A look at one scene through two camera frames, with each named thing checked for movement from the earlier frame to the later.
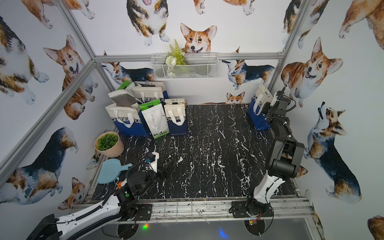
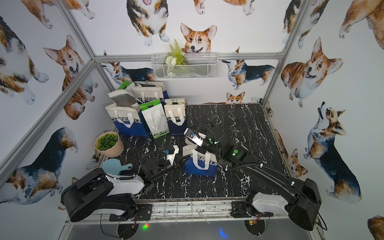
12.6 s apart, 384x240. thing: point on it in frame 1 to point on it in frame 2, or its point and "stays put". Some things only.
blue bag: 126,115 stays put
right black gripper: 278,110 to 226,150
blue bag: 262,96 to 197,163
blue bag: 176,111 stays put
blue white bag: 148,91 stays put
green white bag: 154,112 stays put
